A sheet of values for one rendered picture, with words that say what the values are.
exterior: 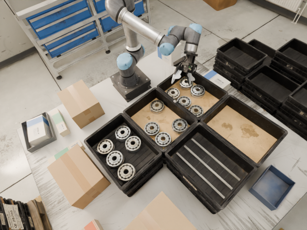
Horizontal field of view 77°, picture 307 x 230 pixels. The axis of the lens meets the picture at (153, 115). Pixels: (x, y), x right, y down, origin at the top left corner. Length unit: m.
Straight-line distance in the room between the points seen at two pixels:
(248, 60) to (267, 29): 1.45
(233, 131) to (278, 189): 0.41
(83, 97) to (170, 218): 1.02
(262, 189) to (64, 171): 1.18
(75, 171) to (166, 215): 0.59
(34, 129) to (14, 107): 1.57
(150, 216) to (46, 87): 2.53
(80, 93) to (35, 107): 1.49
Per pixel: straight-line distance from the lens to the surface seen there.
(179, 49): 1.80
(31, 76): 3.50
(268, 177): 1.43
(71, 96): 1.61
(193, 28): 1.21
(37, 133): 1.64
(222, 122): 1.36
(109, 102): 1.66
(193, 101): 1.42
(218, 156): 1.25
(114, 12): 1.22
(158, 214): 1.07
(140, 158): 1.23
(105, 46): 3.21
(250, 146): 1.32
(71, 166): 1.31
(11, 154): 2.81
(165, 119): 1.33
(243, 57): 2.34
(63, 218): 1.43
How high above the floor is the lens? 1.97
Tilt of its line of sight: 57 degrees down
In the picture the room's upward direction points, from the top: 9 degrees counter-clockwise
